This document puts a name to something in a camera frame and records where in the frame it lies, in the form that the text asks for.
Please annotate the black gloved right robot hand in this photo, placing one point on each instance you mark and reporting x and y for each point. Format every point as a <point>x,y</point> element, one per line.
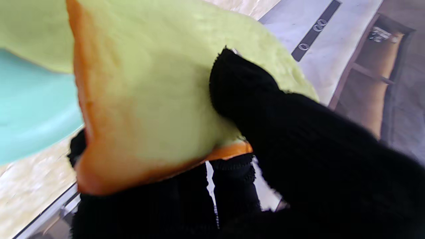
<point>315,166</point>

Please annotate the small dark shelf item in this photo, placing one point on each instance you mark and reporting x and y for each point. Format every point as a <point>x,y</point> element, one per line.
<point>382,34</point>

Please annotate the green round plate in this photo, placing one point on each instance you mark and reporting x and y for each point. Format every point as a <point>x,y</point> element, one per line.
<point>33,109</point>

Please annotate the open wooden wall shelf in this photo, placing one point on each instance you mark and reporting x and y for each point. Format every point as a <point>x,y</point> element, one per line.
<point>372,86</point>

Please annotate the black wall socket strip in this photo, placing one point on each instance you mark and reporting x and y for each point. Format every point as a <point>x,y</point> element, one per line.
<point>312,33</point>

